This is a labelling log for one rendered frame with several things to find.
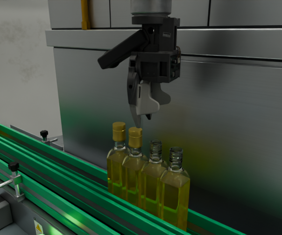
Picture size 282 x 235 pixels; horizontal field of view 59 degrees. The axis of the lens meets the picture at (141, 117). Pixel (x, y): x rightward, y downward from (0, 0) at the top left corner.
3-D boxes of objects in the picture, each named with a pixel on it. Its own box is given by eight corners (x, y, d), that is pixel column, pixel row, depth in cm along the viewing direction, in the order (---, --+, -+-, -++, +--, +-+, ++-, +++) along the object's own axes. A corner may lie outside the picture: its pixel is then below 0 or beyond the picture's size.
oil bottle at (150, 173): (168, 229, 68) (171, 158, 61) (156, 241, 64) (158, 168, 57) (151, 219, 71) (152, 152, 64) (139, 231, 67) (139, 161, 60)
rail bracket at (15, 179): (27, 200, 80) (20, 163, 76) (3, 212, 75) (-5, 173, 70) (20, 195, 82) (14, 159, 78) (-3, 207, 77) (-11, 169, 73)
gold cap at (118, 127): (111, 141, 65) (110, 125, 64) (114, 135, 68) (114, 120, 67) (124, 142, 65) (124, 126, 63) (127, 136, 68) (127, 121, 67)
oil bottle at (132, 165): (150, 220, 71) (151, 153, 64) (137, 232, 67) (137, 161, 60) (134, 212, 74) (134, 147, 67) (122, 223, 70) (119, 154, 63)
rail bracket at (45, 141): (61, 156, 108) (58, 128, 104) (47, 163, 103) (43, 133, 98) (56, 154, 110) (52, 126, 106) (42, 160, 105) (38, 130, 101)
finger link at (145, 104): (154, 133, 47) (159, 83, 46) (126, 128, 49) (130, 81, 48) (160, 131, 49) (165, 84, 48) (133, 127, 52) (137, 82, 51)
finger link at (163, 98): (169, 122, 54) (167, 83, 49) (144, 119, 57) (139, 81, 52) (173, 115, 57) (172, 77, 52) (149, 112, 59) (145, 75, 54)
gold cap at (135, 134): (145, 144, 63) (145, 128, 62) (136, 149, 61) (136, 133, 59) (134, 141, 65) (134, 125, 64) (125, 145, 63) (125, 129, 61)
